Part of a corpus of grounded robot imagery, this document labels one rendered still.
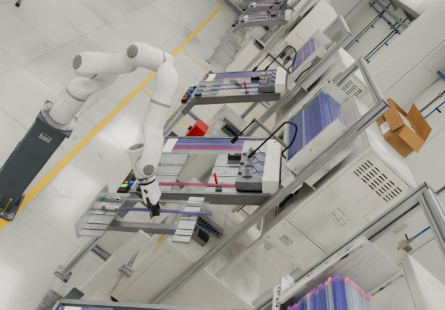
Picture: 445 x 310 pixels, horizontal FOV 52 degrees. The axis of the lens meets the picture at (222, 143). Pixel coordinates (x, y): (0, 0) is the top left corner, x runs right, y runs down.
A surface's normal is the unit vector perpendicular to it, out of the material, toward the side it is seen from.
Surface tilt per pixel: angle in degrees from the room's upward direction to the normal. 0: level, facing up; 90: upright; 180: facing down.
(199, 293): 90
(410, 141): 49
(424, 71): 90
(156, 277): 90
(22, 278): 0
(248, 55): 90
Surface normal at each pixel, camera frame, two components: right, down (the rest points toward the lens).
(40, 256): 0.64, -0.65
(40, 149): 0.04, 0.56
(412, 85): -0.14, 0.42
